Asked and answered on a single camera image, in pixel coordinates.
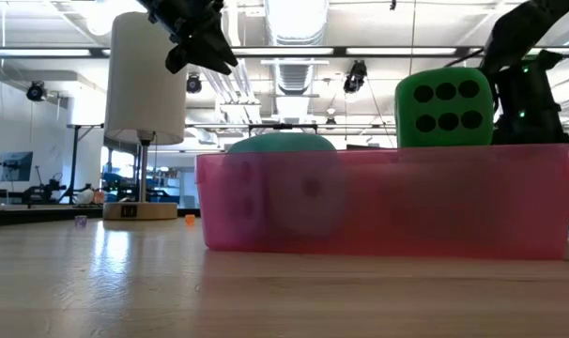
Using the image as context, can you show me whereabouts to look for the pink translucent plastic bin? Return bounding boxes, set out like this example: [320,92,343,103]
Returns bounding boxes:
[194,143,569,262]

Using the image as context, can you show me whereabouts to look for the black ceiling spotlight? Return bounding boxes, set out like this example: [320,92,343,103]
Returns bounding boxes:
[343,59,369,95]
[24,80,47,102]
[186,72,204,95]

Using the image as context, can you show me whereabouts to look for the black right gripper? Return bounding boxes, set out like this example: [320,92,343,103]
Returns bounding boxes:
[489,49,569,146]

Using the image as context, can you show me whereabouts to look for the white shade table lamp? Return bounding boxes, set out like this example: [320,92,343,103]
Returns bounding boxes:
[101,10,189,223]

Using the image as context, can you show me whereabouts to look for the large cyan foam die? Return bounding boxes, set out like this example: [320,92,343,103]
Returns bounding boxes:
[222,131,347,248]

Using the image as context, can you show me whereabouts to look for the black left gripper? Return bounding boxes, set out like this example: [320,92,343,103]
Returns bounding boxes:
[134,0,240,77]

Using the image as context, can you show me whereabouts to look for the black monitor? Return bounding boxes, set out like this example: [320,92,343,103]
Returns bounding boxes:
[0,150,35,184]

